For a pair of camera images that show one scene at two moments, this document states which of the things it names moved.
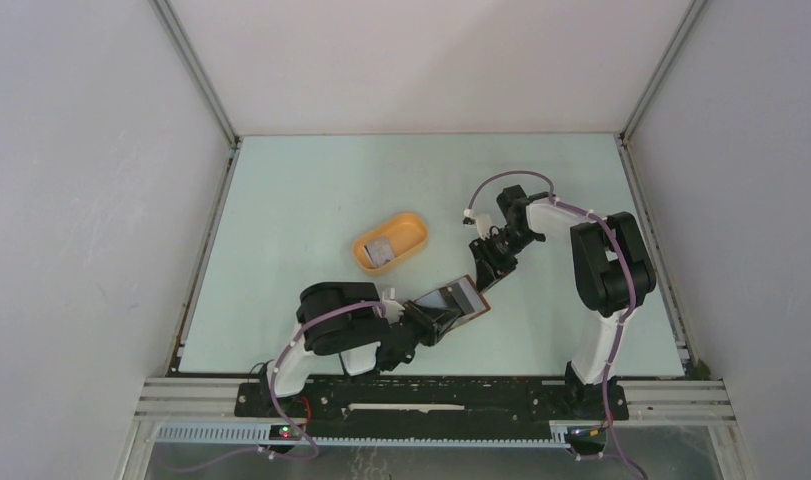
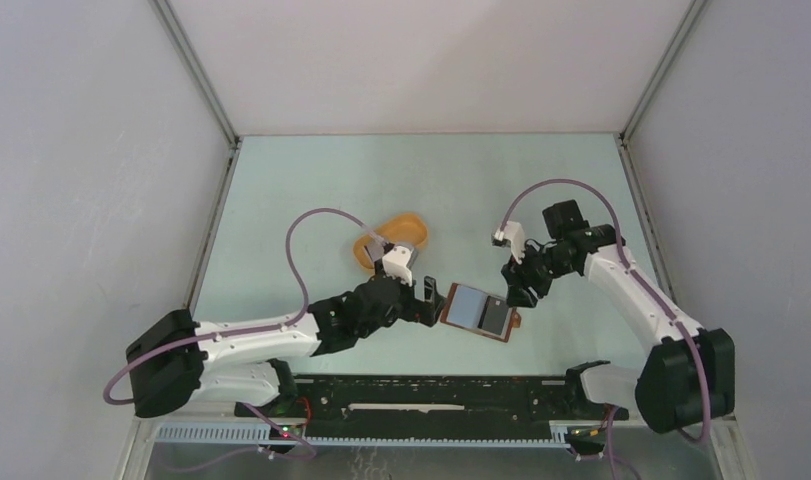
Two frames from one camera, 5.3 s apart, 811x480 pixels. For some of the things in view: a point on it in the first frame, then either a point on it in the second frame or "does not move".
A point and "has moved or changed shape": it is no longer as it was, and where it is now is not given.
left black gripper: [427, 318] → [416, 309]
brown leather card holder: [462, 294] has moved or changed shape
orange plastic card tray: [404, 234] does not move
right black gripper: [487, 262] → [520, 274]
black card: [456, 298] → [494, 315]
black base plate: [423, 409] does not move
